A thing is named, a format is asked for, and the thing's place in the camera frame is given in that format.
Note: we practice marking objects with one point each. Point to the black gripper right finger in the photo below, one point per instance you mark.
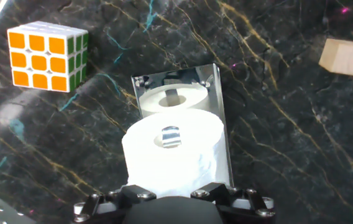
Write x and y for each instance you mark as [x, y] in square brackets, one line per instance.
[217, 191]

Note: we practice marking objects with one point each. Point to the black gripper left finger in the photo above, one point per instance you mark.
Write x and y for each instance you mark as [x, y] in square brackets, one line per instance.
[133, 194]

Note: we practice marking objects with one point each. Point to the white toilet paper roll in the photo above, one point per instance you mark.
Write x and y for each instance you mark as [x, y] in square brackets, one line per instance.
[170, 165]

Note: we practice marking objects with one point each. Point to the black marble pattern mat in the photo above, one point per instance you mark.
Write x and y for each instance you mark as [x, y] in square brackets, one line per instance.
[288, 140]

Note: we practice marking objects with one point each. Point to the Rubik's cube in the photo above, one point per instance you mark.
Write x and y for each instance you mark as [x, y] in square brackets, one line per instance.
[39, 59]

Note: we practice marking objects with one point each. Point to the small wooden cube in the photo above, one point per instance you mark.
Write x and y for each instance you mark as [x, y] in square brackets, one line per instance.
[343, 57]

